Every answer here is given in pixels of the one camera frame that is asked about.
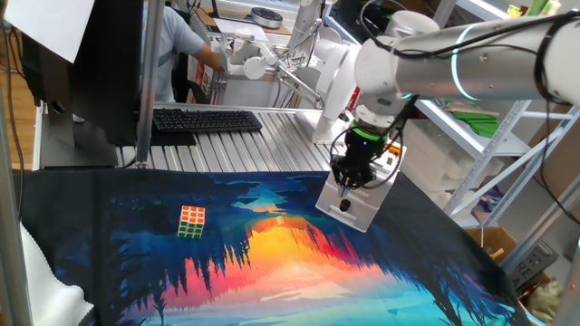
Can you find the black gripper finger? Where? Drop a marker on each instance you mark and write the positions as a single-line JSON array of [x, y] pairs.
[[340, 174], [364, 179]]

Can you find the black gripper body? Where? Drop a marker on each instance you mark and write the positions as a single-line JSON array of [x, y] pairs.
[[364, 147]]

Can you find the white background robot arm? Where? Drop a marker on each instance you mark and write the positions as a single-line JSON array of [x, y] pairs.
[[335, 77]]

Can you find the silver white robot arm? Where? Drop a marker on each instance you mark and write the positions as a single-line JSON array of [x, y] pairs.
[[476, 63]]

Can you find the person's bare forearm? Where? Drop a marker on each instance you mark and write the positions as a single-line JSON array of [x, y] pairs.
[[208, 55]]

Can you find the white plastic drawer cabinet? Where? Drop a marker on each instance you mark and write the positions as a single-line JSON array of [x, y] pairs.
[[358, 213]]

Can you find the white drawer with black knob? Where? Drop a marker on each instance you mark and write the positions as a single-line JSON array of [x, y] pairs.
[[358, 217]]

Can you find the white metal shelf rack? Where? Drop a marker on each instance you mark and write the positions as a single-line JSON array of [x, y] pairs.
[[453, 131]]

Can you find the beige wooden piece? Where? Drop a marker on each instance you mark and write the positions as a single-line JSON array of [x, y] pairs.
[[471, 109]]

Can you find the colourful forest sunset cloth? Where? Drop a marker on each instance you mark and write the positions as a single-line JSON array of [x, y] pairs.
[[272, 271]]

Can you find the green cloth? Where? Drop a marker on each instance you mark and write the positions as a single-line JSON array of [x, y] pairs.
[[482, 124]]

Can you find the white jointed teleoperation device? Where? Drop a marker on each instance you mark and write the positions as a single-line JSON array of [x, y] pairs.
[[254, 68]]

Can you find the brown cardboard box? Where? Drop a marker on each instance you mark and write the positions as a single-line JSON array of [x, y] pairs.
[[491, 240]]

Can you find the black keyboard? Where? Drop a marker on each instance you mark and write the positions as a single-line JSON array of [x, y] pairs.
[[206, 120]]

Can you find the orange green Rubik's cube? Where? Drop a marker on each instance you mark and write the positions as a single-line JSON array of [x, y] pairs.
[[191, 222]]

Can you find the round grey speaker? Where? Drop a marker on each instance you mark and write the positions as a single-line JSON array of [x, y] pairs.
[[267, 18]]

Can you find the red white carton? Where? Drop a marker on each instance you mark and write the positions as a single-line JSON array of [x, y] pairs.
[[199, 83]]

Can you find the black mouse pad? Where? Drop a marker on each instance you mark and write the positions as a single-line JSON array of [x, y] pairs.
[[172, 138]]

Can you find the grey lettered plate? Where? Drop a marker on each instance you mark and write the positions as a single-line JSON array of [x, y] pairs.
[[532, 267]]

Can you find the small yellow box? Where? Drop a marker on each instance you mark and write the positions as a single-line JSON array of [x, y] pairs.
[[514, 11]]

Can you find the person in light blue shirt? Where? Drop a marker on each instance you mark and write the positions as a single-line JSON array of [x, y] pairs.
[[174, 45]]

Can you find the beige crumpled bag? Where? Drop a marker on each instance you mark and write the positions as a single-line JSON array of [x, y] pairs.
[[544, 301]]

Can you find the green translucent bottle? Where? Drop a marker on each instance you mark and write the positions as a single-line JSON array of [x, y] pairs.
[[541, 6]]

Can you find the black computer monitor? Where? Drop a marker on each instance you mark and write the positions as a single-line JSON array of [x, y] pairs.
[[109, 68]]

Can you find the white underlay cloth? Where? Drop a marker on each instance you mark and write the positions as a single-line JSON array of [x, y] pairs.
[[50, 290]]

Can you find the white paper sheet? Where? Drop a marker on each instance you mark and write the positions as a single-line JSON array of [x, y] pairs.
[[50, 25]]

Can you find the aluminium frame stand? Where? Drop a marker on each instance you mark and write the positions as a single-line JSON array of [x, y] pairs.
[[254, 93]]

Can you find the aluminium frame post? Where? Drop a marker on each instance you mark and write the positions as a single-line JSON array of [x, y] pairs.
[[11, 249], [149, 68]]

